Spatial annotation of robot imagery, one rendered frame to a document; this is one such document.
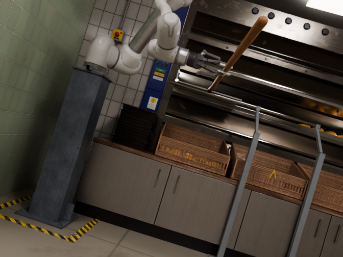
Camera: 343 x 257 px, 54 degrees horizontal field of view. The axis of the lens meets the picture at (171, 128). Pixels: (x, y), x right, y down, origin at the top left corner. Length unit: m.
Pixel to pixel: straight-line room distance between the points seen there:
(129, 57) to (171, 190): 0.99
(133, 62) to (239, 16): 1.23
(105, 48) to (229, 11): 1.35
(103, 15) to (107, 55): 0.97
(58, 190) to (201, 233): 1.04
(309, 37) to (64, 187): 2.40
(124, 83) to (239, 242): 1.63
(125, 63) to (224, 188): 1.13
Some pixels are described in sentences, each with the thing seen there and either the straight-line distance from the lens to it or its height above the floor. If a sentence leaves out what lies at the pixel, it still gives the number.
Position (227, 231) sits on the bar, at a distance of 2.50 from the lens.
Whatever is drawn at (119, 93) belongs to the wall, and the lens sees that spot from 3.04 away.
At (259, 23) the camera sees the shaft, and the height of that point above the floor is 1.13.
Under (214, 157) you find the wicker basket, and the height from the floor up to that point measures 0.69.
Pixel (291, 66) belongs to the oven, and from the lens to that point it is 3.21.
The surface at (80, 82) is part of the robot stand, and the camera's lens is 2.26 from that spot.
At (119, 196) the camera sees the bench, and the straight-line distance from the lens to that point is 2.50.
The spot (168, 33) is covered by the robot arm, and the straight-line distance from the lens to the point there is 1.62.
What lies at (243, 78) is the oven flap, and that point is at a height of 1.39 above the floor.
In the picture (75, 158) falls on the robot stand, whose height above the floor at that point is 0.43.
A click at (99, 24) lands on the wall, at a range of 3.21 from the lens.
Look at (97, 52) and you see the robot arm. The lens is 2.29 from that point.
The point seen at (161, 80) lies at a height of 1.19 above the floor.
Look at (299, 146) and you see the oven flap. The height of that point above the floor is 0.99.
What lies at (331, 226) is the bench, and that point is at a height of 0.47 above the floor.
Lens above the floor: 0.76
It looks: 1 degrees up
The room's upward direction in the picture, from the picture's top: 17 degrees clockwise
